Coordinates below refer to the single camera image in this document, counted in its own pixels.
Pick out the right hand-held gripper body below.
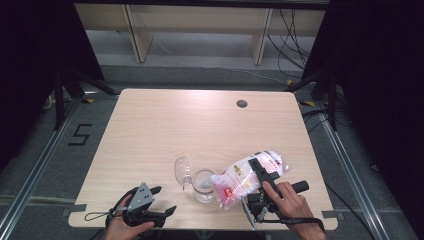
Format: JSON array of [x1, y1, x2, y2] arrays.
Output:
[[241, 180, 310, 231]]

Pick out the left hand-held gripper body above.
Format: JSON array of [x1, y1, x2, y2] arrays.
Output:
[[122, 182, 168, 229]]

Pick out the red and white spouted pouch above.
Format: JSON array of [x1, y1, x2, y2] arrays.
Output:
[[211, 149, 290, 211]]

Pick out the clear glass jar hinged lid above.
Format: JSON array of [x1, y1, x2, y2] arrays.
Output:
[[174, 155, 218, 205]]

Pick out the person's right hand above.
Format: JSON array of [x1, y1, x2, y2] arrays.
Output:
[[262, 181, 320, 224]]

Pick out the person's left hand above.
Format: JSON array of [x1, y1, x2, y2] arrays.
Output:
[[104, 195, 156, 240]]

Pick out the grey tape strip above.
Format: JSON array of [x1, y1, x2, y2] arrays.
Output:
[[61, 203, 89, 217], [321, 209, 345, 221]]

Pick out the black metal stand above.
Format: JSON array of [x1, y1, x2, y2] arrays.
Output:
[[284, 68, 340, 132], [53, 66, 120, 131]]

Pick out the black curtain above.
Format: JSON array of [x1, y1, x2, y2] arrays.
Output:
[[0, 0, 105, 171], [301, 0, 424, 231]]

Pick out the light wooden shelf unit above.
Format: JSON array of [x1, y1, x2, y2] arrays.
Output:
[[72, 3, 327, 67]]

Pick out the black wrist strap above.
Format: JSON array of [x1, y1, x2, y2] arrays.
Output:
[[105, 186, 138, 228], [266, 217, 326, 234]]

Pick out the thin grey cord loop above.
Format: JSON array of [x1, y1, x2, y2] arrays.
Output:
[[83, 208, 130, 222]]

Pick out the black cables beside stand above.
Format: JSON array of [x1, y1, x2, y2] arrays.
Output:
[[301, 108, 338, 134]]

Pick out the aluminium floor rail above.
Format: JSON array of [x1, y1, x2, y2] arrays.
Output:
[[316, 109, 396, 240], [0, 98, 83, 240]]

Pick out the long black floor cable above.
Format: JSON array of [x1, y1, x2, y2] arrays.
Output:
[[324, 182, 378, 240]]

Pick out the thin white cable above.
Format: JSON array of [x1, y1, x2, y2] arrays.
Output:
[[156, 36, 290, 84]]

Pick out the bundle of black cables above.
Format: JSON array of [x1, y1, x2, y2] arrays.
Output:
[[266, 9, 313, 80]]

